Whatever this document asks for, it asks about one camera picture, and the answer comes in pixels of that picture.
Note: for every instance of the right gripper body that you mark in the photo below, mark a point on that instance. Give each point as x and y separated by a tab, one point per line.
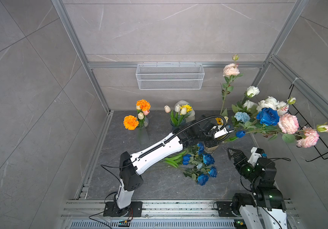
242	165

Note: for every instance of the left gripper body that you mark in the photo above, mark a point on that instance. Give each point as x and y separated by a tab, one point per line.
209	133

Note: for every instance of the blue rose vase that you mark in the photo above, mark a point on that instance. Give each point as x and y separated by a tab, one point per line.
201	149
268	117

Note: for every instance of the blue tulip vase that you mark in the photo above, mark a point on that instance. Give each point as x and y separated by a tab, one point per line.
238	135
186	159

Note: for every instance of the blue rose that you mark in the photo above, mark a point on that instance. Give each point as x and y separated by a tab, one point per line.
200	179
208	159

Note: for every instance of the blue rose low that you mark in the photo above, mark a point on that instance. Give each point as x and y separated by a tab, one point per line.
212	172

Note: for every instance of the cream wavy glass vase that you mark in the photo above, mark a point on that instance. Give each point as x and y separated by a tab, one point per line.
210	149

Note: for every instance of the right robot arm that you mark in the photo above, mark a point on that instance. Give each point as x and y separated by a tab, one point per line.
264	206

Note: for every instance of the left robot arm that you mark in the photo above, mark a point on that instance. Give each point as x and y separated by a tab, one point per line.
132	166

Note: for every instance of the yellow sunflower centre vase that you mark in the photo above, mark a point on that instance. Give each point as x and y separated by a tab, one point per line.
187	108

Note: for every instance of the blue purple ribbed vase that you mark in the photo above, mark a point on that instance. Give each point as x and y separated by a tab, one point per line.
177	125

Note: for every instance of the clear glass vase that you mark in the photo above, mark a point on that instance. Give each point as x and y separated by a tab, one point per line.
142	135

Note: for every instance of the pink carnation pair right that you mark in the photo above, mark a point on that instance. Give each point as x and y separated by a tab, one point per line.
289	126

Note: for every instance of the white rose cluster right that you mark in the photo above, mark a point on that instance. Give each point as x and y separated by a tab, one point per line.
279	106

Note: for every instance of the peach carnation top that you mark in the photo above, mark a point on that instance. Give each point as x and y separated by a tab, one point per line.
231	69

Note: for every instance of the orange marigold upper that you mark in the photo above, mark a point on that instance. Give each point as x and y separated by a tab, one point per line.
143	105

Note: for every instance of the orange marigold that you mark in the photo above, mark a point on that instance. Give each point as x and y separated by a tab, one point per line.
143	105
131	122

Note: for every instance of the orange marigold lower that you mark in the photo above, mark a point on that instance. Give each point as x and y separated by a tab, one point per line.
131	122

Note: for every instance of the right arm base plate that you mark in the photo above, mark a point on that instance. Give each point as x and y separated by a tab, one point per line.
224	209

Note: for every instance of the black wire hook rack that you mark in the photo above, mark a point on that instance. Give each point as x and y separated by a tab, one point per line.
307	130

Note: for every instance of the white wire wall basket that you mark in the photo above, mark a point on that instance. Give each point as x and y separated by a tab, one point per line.
170	76

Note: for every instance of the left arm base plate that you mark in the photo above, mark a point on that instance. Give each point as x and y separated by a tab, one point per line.
112	209

